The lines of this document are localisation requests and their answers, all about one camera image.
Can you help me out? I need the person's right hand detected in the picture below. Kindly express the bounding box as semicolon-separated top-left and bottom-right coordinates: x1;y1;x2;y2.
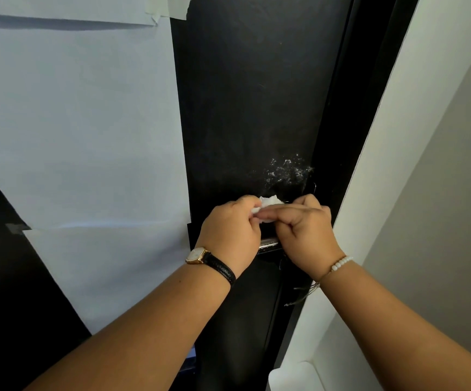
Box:
255;194;345;282

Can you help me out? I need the person's left hand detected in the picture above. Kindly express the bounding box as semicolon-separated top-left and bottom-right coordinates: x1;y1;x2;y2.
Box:
197;195;263;278

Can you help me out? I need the white tissue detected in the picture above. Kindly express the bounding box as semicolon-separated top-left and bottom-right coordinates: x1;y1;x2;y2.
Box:
251;195;286;216

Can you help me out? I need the person's right forearm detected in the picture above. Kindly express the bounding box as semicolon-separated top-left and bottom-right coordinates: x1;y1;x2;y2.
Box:
319;260;471;391

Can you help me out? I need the person's left forearm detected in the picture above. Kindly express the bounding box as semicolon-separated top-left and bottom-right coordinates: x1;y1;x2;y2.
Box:
24;262;232;391

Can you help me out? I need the black door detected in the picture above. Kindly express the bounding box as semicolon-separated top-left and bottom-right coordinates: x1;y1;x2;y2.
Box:
170;0;357;391

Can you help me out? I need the white rounded object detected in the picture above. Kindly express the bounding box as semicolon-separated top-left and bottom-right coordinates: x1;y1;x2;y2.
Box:
268;360;326;391

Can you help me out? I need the large white paper sheet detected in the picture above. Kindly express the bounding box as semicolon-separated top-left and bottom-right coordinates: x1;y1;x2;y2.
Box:
0;13;192;335

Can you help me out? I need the beige masking tape piece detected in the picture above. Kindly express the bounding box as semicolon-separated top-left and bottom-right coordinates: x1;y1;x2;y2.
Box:
145;0;193;25

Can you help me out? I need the silver door handle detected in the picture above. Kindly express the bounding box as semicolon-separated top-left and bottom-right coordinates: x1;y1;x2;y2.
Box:
258;238;282;255

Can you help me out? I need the gold wristwatch black strap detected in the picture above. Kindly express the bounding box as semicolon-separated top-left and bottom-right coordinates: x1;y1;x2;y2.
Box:
185;247;237;288

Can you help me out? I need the white pearl bracelet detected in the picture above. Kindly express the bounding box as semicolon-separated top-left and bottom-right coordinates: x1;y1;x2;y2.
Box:
330;256;354;273

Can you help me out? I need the thin string bracelet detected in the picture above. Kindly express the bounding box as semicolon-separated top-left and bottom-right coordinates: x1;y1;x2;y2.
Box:
284;269;336;308

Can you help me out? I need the black door frame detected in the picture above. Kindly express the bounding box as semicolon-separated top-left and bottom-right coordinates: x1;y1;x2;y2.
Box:
265;0;421;391

